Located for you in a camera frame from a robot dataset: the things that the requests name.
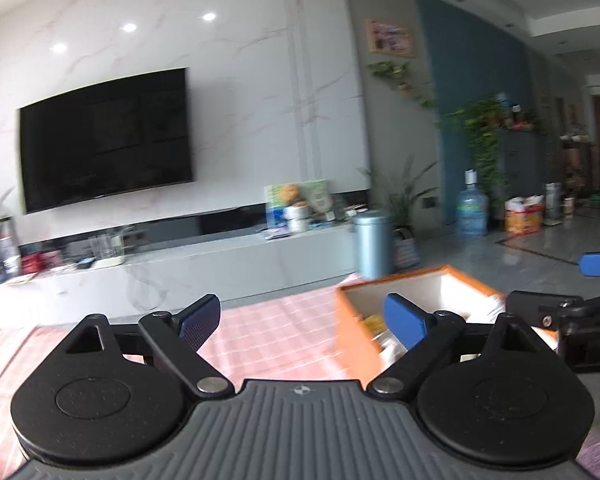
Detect woven basket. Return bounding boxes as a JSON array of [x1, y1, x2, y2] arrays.
[[392, 228, 422, 271]]

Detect large trailing pothos plant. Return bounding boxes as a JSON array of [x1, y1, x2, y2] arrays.
[[437, 92, 511, 206]]

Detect yellow packet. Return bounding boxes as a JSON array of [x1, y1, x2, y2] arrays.
[[361, 313, 387, 337]]

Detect white marble television cabinet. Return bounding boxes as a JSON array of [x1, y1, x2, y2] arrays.
[[0, 222, 361, 331]]

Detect white floor appliance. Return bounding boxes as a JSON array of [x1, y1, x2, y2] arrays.
[[545, 182, 564, 221]]

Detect orange gift box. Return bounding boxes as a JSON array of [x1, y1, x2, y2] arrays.
[[504, 195, 546, 235]]

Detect green and blue painting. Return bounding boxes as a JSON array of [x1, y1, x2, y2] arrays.
[[264, 179, 330, 231]]

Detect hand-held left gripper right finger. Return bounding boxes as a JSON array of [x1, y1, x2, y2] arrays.
[[367, 292, 563, 396]]

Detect framed wall picture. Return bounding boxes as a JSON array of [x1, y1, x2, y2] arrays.
[[365, 18, 416, 58]]

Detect grey-blue trash can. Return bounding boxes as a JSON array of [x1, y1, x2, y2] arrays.
[[352, 210, 396, 280]]

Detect long-leaf potted plant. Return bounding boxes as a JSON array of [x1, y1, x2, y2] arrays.
[[360, 157, 439, 241]]

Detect blue water jug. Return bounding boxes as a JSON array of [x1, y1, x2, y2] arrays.
[[455, 170, 490, 239]]

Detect dark storage cabinet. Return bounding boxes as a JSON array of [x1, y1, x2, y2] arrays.
[[495, 127, 551, 201]]

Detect orange cardboard box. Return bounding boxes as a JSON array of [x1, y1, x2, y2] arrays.
[[335, 266, 561, 386]]

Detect dark hallway rack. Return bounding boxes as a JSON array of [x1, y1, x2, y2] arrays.
[[560, 132, 596, 211]]

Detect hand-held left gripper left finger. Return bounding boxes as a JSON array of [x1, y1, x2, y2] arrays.
[[62, 294, 236, 396]]

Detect red boxes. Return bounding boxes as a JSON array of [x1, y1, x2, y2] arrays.
[[22, 250, 64, 274]]

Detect pink checked tablecloth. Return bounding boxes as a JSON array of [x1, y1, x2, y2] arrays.
[[0, 285, 376, 480]]

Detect black wall television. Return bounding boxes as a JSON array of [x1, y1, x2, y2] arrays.
[[17, 67, 195, 215]]

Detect hanging vine plant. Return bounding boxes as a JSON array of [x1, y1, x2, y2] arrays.
[[367, 60, 439, 111]]

